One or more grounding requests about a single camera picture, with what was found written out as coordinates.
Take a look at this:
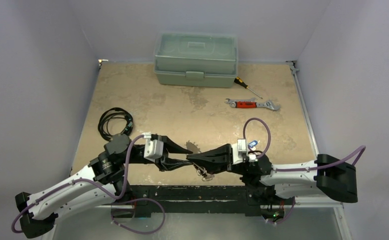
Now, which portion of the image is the silver metal key holder plate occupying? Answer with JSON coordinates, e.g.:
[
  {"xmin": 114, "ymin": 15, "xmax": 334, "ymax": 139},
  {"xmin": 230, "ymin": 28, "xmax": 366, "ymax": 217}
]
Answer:
[{"xmin": 185, "ymin": 140, "xmax": 215, "ymax": 182}]

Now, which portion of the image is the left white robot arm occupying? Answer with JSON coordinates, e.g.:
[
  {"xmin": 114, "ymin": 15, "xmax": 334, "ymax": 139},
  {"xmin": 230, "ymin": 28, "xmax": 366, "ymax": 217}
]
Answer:
[{"xmin": 11, "ymin": 132, "xmax": 192, "ymax": 239}]

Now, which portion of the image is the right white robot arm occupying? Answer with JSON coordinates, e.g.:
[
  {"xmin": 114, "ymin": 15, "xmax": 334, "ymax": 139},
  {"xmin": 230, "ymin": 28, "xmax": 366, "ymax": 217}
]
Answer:
[{"xmin": 186, "ymin": 143, "xmax": 366, "ymax": 204}]

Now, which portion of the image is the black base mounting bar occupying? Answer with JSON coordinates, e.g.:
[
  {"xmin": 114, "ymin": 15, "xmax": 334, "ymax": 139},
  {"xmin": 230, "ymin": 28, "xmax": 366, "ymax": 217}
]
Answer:
[{"xmin": 99, "ymin": 184, "xmax": 296, "ymax": 219}]

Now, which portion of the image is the silver open-end wrench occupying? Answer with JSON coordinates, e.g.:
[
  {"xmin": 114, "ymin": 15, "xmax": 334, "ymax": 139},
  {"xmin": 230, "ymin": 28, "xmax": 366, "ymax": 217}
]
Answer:
[{"xmin": 224, "ymin": 97, "xmax": 256, "ymax": 108}]

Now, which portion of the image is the black yellow screwdriver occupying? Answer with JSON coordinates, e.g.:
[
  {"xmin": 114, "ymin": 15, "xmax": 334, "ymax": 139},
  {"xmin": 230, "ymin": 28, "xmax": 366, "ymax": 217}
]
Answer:
[{"xmin": 234, "ymin": 76, "xmax": 263, "ymax": 99}]

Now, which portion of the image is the green plastic toolbox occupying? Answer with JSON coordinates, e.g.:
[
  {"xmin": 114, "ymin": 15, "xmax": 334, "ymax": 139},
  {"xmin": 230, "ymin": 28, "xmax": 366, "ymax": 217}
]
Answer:
[{"xmin": 154, "ymin": 32, "xmax": 238, "ymax": 88}]

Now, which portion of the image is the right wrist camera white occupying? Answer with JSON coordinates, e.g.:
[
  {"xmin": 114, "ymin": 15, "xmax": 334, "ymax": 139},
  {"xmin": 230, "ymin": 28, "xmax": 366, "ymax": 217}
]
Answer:
[{"xmin": 231, "ymin": 138, "xmax": 258, "ymax": 165}]

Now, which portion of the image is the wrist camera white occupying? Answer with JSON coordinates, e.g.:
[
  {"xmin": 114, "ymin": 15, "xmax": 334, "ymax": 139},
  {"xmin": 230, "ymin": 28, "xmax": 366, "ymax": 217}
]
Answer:
[
  {"xmin": 231, "ymin": 138, "xmax": 258, "ymax": 165},
  {"xmin": 143, "ymin": 132, "xmax": 164, "ymax": 162}
]

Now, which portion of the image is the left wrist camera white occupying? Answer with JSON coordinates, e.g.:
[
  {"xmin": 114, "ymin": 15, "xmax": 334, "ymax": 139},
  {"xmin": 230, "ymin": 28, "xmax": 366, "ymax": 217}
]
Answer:
[{"xmin": 143, "ymin": 132, "xmax": 164, "ymax": 162}]

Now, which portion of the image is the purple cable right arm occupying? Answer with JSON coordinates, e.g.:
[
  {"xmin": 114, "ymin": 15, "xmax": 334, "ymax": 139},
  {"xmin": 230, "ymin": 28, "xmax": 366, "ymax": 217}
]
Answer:
[{"xmin": 242, "ymin": 117, "xmax": 367, "ymax": 172}]

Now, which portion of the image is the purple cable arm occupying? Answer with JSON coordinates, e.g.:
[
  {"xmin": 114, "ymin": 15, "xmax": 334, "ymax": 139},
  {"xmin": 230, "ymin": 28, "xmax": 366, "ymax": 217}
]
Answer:
[
  {"xmin": 242, "ymin": 117, "xmax": 367, "ymax": 172},
  {"xmin": 11, "ymin": 134, "xmax": 146, "ymax": 234}
]

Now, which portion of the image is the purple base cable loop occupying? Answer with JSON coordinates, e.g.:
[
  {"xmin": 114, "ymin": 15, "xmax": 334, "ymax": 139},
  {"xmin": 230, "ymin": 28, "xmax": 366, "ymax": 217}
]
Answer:
[{"xmin": 110, "ymin": 198, "xmax": 165, "ymax": 235}]

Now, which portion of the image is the coiled black cable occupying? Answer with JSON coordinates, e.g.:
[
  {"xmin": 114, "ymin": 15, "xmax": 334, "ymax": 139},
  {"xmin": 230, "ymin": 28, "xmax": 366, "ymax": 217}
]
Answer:
[{"xmin": 97, "ymin": 107, "xmax": 134, "ymax": 138}]

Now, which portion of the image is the red handled adjustable wrench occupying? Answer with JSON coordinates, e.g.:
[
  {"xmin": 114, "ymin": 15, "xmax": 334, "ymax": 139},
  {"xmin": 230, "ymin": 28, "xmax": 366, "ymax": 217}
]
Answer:
[{"xmin": 229, "ymin": 101, "xmax": 280, "ymax": 111}]

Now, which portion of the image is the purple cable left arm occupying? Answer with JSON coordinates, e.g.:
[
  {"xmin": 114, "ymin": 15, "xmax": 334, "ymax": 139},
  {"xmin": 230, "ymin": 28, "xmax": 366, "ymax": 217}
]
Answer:
[{"xmin": 11, "ymin": 134, "xmax": 146, "ymax": 234}]

